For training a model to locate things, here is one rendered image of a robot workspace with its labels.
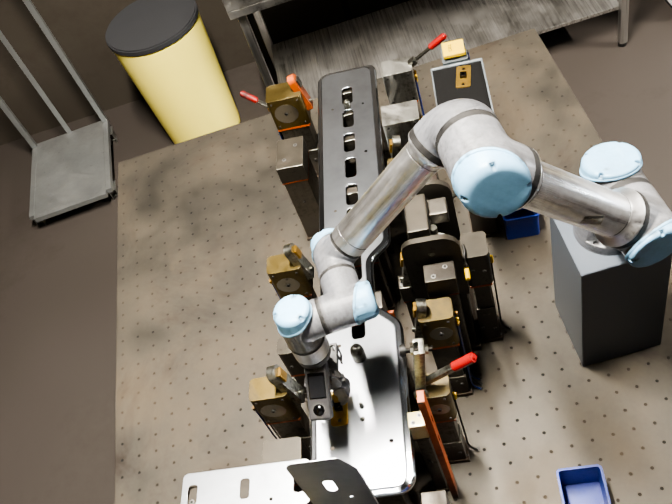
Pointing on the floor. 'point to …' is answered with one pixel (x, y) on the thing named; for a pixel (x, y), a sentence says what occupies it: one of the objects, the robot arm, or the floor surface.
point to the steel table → (409, 32)
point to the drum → (173, 66)
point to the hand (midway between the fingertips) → (337, 405)
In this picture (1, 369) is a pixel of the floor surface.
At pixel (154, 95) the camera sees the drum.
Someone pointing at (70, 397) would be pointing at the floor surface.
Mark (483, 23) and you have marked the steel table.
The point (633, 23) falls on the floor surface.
